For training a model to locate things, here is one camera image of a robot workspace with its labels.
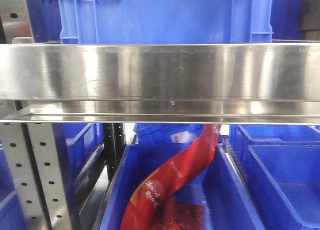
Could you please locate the perforated steel shelf upright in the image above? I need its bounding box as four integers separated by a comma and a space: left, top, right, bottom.
0, 123, 81, 229

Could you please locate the dark red textured packet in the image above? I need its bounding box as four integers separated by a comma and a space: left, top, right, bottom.
150, 196, 205, 229

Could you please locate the blue bin behind centre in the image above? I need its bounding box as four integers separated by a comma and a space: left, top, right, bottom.
133, 123, 204, 144

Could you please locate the red printed snack bag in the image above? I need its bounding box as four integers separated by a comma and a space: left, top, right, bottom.
120, 124, 221, 229

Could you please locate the blue bin right lower shelf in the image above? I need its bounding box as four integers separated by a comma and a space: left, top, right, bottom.
228, 125, 320, 229

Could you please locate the blue bin centre lower shelf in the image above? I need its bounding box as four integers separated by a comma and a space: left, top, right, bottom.
100, 143, 264, 229

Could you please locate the blue bin left lower shelf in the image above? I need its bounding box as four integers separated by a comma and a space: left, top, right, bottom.
63, 122, 104, 183

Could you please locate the large blue crate upper shelf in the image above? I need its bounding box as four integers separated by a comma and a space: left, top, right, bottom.
58, 0, 273, 44

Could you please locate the blue bin shelf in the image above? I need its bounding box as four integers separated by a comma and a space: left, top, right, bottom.
63, 122, 104, 183
100, 143, 264, 229
228, 125, 320, 229

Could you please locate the stainless steel shelf beam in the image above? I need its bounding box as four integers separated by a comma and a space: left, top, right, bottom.
0, 42, 320, 125

